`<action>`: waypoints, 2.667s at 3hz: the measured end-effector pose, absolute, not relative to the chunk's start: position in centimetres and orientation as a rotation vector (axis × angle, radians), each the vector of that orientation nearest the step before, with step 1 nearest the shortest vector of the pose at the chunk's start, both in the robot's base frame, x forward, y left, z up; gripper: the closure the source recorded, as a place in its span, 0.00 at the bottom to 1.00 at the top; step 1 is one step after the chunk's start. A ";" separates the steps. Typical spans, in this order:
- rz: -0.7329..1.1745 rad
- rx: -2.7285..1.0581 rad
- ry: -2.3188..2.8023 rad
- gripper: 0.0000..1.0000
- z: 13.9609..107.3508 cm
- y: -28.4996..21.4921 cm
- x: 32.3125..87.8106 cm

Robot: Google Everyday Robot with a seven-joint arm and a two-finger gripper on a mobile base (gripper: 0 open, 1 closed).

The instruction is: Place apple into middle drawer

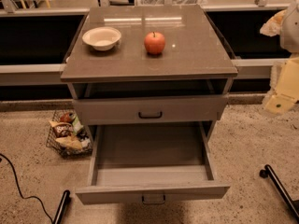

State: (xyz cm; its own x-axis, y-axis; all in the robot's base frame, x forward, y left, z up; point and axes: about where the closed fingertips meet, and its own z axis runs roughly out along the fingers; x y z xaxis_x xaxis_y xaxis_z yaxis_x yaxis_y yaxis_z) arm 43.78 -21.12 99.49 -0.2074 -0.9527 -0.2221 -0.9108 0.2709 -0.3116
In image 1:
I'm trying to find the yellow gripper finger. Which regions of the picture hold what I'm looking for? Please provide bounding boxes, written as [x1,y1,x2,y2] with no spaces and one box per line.
[263,57,299,115]
[260,10,286,36]

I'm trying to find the red apple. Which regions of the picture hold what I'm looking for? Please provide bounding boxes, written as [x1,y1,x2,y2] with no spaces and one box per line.
[144,32,165,55]

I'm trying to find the right black robot base leg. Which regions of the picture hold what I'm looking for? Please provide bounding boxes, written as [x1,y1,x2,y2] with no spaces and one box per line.
[259,164,299,223]

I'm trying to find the left black robot base leg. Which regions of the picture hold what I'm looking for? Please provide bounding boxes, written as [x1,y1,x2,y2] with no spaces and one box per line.
[52,189,71,224]

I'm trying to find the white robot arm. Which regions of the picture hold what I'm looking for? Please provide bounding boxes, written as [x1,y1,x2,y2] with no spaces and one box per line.
[260,0,299,115]

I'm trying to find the grey drawer cabinet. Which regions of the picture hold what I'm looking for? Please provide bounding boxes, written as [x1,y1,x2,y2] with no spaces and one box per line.
[61,6,237,135]

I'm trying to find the open grey drawer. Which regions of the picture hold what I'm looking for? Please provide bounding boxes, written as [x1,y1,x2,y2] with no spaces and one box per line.
[76,122,230,204]

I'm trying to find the white bowl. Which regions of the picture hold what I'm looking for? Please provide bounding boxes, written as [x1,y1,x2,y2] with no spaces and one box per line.
[82,27,121,51]

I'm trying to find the red snack can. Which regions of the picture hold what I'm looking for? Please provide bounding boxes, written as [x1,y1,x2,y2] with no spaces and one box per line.
[60,112,75,123]

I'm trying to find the yellow chip bag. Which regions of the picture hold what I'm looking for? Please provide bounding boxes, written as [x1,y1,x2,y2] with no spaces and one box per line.
[56,136,82,150]

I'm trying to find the brown snack bag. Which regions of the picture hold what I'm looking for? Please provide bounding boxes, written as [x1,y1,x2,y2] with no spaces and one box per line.
[53,124,73,138]

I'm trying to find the black wire basket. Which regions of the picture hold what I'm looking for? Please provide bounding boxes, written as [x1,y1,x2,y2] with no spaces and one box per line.
[46,109,93,158]

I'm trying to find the black cable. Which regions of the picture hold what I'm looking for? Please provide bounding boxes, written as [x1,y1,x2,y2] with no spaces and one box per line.
[0,152,54,224]

